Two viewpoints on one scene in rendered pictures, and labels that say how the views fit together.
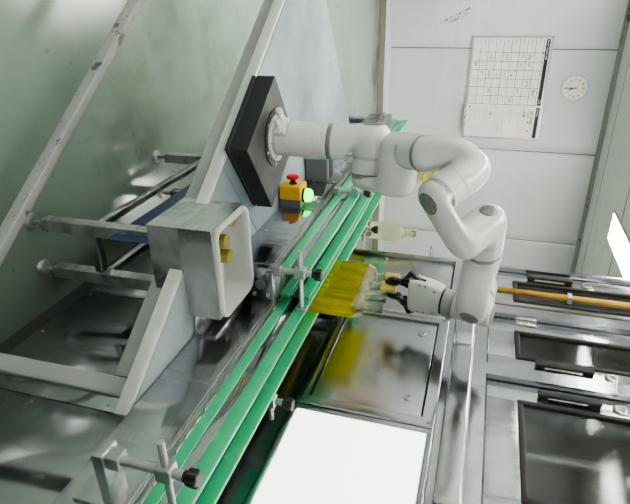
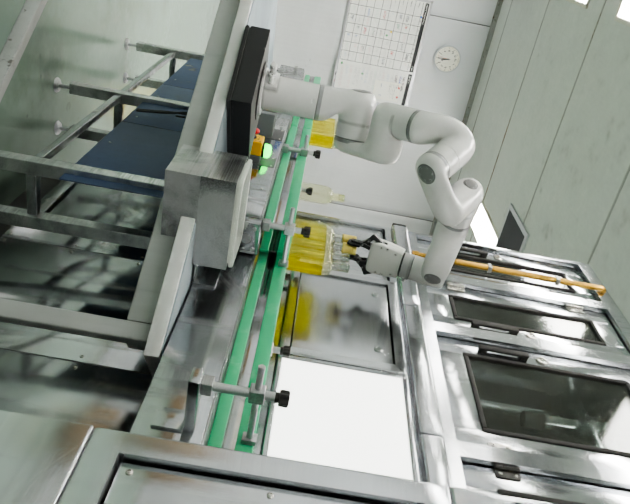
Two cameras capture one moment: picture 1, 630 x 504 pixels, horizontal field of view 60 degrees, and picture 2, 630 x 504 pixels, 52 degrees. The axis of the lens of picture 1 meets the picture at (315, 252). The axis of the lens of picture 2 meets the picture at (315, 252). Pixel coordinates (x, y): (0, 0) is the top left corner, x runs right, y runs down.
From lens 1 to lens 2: 0.53 m
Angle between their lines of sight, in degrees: 18
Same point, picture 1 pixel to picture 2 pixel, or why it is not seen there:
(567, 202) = not seen: hidden behind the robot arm
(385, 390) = (356, 343)
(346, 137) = (338, 101)
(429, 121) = not seen: hidden behind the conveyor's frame
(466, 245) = (455, 213)
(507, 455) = (464, 396)
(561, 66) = (436, 34)
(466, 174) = (459, 151)
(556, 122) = (426, 92)
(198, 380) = (217, 325)
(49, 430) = (25, 380)
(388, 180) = (380, 147)
